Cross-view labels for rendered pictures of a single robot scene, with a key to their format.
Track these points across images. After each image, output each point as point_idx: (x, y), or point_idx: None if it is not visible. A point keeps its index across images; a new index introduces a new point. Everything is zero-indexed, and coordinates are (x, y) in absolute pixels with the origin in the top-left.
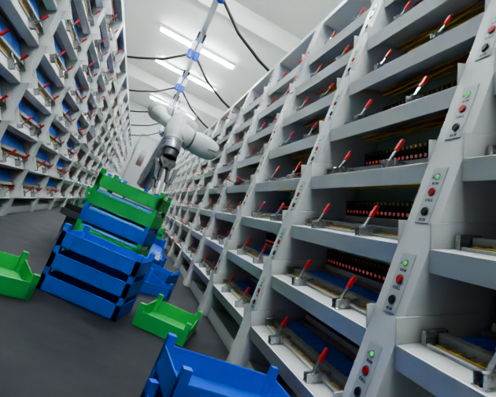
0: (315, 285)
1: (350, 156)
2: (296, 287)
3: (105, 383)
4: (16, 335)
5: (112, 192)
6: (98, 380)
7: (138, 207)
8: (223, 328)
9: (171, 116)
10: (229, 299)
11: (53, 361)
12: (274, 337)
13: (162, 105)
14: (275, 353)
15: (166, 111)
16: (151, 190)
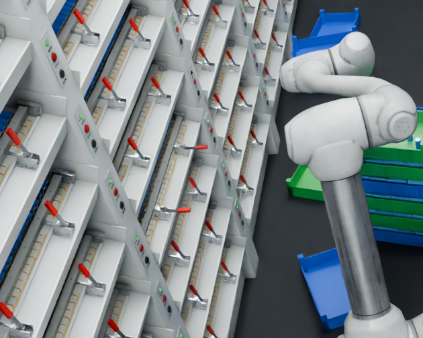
0: (255, 37)
1: None
2: (267, 43)
3: (381, 78)
4: None
5: None
6: (384, 78)
7: None
8: (257, 192)
9: (364, 76)
10: (258, 167)
11: (408, 79)
12: (273, 78)
13: (385, 84)
14: (278, 74)
15: (374, 84)
16: (349, 312)
